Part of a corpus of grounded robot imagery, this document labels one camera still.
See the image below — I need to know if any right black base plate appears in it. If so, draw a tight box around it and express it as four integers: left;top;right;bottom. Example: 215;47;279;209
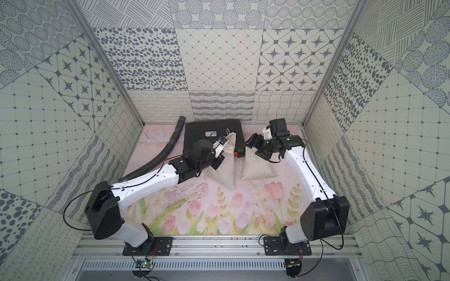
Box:
259;235;312;256

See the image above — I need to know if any left small circuit board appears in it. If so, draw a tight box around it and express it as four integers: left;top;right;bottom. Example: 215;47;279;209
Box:
136;259;154;270

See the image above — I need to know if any black plastic tool case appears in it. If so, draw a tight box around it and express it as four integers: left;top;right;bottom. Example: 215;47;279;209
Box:
183;119;246;158

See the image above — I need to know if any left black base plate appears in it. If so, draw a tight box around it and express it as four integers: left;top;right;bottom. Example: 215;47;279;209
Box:
123;237;173;256

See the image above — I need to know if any pink floral table mat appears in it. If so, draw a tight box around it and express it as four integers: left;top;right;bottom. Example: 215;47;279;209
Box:
108;123;333;236

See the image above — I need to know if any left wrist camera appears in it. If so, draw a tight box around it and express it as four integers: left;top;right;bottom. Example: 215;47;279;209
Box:
213;136;228;158

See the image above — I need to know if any right small circuit board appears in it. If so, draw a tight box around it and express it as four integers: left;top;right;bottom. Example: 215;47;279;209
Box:
284;259;302;278

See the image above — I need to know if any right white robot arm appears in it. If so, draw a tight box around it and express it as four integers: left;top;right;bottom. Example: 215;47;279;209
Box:
246;118;350;244

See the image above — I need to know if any aluminium mounting rail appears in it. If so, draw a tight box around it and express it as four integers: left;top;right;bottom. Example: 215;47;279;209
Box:
73;235;362;259

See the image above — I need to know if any tall white cloth soil bag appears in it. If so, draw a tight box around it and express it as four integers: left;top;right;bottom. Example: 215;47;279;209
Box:
205;132;236;189

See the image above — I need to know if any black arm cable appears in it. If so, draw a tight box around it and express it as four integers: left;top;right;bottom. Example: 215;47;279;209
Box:
63;154;184;232
258;138;345;278

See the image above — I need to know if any black corrugated hose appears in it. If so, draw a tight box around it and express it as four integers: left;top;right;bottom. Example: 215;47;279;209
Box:
117;115;186;183

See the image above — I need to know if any small white cloth soil bag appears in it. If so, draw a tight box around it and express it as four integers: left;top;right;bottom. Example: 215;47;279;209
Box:
241;147;277;181

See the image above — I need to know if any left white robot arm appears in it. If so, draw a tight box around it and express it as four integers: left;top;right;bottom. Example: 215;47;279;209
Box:
85;137;228;250

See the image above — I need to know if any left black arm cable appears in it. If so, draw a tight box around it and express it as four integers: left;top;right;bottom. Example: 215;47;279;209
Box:
63;154;184;232

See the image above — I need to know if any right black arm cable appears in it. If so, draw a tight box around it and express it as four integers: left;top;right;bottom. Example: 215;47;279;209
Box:
258;138;345;278

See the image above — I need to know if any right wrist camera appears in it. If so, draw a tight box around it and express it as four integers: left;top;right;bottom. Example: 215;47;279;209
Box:
262;125;273;140

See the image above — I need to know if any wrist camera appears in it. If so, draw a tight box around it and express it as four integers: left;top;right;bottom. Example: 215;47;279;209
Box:
213;136;228;158
262;125;273;140

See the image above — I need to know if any small circuit board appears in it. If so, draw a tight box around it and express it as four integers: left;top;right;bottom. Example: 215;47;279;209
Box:
284;259;302;278
136;259;154;270

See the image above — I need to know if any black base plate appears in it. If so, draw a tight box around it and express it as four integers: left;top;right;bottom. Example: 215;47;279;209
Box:
123;237;173;256
259;235;312;256

